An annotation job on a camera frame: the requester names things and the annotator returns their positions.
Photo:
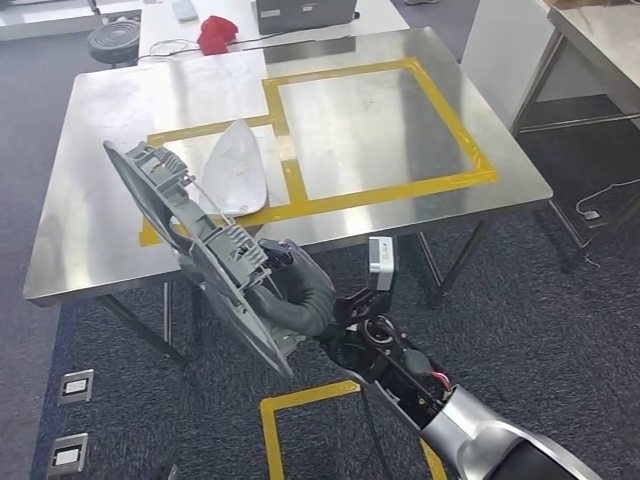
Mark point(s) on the white triangular plastic part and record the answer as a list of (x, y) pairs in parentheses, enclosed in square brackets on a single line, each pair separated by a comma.
[(235, 172)]

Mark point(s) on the black robot left foot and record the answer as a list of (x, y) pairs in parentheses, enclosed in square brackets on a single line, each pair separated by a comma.
[(173, 474)]

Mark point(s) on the small grey floor socket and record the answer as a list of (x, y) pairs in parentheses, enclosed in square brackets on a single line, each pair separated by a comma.
[(592, 214)]

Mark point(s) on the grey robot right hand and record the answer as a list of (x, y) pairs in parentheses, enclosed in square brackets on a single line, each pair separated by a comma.
[(305, 298)]

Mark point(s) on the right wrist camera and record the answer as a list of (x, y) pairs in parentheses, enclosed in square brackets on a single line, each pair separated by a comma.
[(381, 265)]

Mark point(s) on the black round stool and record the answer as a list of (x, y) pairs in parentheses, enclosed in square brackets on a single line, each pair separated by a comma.
[(114, 40)]

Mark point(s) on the red cloth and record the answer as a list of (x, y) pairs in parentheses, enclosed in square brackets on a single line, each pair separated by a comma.
[(215, 36)]

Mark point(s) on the stainless steel workbench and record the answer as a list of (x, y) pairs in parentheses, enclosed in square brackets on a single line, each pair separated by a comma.
[(100, 199)]

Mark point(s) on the yellow bench tape rectangle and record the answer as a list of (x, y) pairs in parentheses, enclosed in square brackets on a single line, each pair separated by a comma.
[(210, 128), (400, 189)]

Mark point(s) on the yellow floor tape square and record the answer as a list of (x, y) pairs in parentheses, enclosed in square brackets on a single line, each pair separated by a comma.
[(270, 430)]

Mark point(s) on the white workbench metal legs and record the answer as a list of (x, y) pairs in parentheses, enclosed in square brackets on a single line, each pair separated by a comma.
[(500, 60)]

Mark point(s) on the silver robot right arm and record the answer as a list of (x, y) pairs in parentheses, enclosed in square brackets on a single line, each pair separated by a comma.
[(475, 430)]

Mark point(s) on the floor socket with white centre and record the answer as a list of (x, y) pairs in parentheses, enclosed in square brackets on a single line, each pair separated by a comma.
[(67, 456), (75, 387)]

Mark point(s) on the dark smartphone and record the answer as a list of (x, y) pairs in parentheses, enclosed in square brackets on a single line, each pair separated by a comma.
[(185, 10)]

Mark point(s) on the dark grey laptop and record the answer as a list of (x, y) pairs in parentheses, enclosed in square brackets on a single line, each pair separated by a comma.
[(300, 13)]

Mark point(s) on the silver plastic wheel hubcap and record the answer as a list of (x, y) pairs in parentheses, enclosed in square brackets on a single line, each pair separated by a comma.
[(164, 199)]

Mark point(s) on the white desk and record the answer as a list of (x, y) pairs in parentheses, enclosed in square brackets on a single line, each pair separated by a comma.
[(40, 20), (380, 20)]

